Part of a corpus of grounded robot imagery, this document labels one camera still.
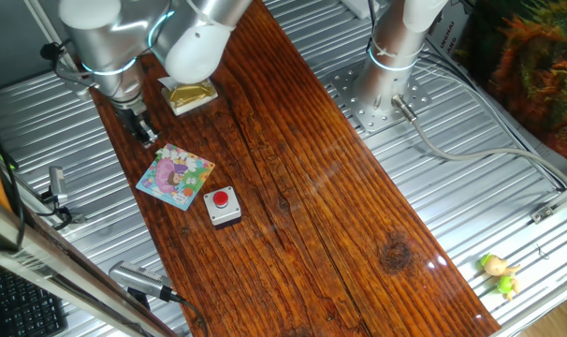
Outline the silver perforated base plate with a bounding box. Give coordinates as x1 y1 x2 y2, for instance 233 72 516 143
328 59 433 135

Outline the black camera cable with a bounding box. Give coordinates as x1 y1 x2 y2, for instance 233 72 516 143
168 292 211 337

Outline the white power strip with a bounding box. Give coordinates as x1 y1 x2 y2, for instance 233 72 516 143
342 0 381 21

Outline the grey box red push button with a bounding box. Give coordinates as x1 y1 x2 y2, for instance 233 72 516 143
202 185 243 230

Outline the brown wooden plank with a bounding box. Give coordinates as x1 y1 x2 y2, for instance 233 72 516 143
75 0 502 337

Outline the silver ribbed camera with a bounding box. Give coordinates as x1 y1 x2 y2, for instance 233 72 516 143
108 260 182 304

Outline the small doll green hat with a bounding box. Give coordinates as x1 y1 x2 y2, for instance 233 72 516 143
478 253 522 302

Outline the black keyboard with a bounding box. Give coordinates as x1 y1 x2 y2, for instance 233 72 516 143
0 266 69 337

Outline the small grey camera on clamp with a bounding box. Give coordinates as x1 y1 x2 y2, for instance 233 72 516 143
36 165 86 230

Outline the colourful fuzzy fabric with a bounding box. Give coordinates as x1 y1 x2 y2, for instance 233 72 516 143
456 0 567 172

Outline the gold wrapped snack package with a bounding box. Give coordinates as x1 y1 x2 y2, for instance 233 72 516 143
157 77 219 117

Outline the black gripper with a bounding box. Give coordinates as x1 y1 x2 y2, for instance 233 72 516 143
114 102 162 150

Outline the metal corner bracket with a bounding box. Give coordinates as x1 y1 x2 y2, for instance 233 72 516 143
530 177 567 225

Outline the colourful butterfly puzzle board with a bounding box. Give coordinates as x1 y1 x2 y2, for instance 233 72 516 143
135 142 216 212

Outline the thick grey base cable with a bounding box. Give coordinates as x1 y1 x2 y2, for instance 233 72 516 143
389 93 567 188

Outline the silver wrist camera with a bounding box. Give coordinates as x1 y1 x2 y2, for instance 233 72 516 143
53 58 95 102

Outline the aluminium support pole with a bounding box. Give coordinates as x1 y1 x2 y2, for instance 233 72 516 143
23 0 91 102

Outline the metal frame beam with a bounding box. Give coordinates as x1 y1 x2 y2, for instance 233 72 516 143
0 189 180 337

